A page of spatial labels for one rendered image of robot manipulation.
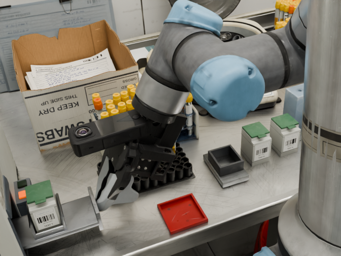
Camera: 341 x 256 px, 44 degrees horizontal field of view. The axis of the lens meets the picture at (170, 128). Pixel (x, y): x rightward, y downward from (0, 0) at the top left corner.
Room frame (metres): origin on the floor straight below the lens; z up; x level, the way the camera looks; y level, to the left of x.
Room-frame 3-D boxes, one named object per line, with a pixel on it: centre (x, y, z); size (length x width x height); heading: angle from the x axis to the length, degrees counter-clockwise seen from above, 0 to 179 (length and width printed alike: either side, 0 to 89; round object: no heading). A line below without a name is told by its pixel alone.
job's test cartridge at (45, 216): (0.47, 0.21, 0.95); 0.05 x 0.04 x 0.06; 19
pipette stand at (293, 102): (0.72, -0.29, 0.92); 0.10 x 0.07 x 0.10; 111
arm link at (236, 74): (0.46, -0.08, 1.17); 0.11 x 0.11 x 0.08; 19
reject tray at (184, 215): (0.50, -0.01, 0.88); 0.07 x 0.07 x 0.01; 19
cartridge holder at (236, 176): (0.60, -0.10, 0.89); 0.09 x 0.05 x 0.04; 18
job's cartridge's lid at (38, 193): (0.47, 0.21, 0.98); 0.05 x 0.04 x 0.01; 19
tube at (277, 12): (1.18, -0.34, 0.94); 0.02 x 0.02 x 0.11
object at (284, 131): (0.66, -0.23, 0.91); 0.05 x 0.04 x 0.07; 19
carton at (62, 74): (0.88, 0.21, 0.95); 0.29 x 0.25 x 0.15; 19
